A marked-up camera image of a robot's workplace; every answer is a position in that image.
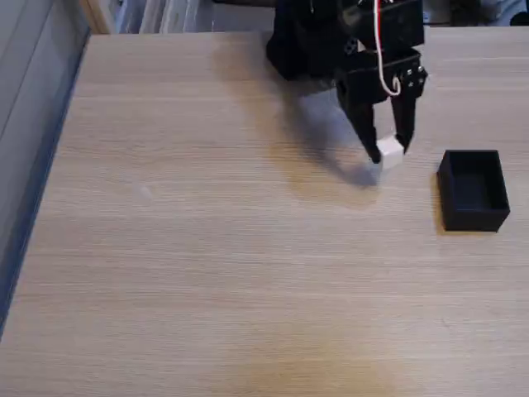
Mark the white block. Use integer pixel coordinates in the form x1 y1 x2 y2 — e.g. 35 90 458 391
374 134 405 171

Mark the black open box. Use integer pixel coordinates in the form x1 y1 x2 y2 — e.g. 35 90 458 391
436 149 512 233

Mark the stack of white panels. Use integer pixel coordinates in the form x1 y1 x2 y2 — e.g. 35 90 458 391
115 0 212 35

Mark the white and red cable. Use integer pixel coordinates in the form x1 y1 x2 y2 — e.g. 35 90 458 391
371 0 403 98

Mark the light wooden frame bar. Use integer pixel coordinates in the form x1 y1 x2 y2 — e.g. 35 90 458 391
79 0 116 36

